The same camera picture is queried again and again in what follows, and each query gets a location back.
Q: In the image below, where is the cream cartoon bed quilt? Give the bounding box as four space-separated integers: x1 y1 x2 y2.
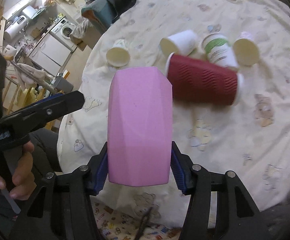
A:
56 0 290 240

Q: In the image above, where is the red ripple paper cup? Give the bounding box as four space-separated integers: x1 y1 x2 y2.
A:
165 53 244 106

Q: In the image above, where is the pink pattern paper cup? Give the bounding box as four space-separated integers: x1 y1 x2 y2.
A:
232 31 260 66

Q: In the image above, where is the white washing machine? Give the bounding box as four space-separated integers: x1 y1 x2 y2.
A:
50 17 77 53

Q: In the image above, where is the grey bin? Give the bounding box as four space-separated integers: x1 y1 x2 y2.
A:
52 75 73 94

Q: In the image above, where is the yellow wooden chair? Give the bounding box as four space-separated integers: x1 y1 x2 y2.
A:
2 80 58 131

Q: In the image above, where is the green white paper cup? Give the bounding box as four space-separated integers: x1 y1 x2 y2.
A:
201 33 238 71

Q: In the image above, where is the white green-spot paper cup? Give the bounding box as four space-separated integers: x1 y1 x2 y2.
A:
160 30 198 57

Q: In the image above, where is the pink faceted cup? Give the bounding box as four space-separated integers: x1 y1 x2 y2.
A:
108 67 173 187

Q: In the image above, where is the person's left hand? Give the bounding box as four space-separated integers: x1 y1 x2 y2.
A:
0 141 36 200

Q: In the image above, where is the black clothing pile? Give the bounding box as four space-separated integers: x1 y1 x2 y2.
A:
80 0 137 34

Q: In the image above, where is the white cabinet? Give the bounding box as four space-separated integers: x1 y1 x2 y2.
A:
29 34 71 76

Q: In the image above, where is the cartoon print paper cup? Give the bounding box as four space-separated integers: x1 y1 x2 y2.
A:
106 39 130 67

